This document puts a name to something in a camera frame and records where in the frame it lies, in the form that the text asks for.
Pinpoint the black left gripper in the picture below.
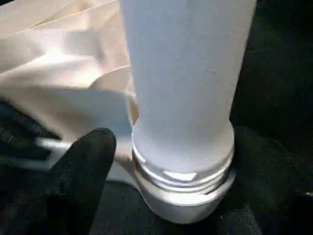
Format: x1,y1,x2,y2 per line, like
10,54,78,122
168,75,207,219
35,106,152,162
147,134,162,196
0,101,61,162

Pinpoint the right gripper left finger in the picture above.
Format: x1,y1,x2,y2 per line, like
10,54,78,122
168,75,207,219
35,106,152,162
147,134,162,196
41,127,117,235

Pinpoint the black mat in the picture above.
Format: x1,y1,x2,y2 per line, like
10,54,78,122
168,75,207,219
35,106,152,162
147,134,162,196
0,0,313,235

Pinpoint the white plastic table leg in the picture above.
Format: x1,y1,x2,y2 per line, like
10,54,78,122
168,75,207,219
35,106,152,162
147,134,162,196
119,0,257,194

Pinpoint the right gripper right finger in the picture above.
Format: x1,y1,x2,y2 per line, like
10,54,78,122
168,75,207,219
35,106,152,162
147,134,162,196
232,127,313,235

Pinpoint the white plastic table top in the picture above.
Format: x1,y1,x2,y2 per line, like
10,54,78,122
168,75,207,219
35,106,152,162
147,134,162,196
0,0,238,225

